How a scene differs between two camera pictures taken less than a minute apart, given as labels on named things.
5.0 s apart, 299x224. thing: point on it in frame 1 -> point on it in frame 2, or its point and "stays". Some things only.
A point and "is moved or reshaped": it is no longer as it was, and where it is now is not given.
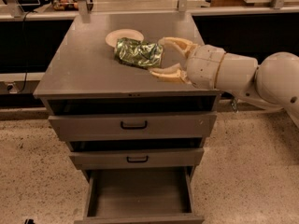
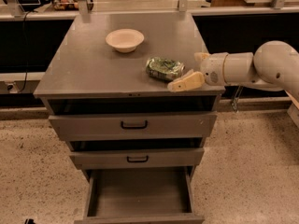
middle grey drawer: (140, 157) stays
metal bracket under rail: (234, 105) stays
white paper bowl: (112, 36) stays
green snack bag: (135, 52) is moved or reshaped
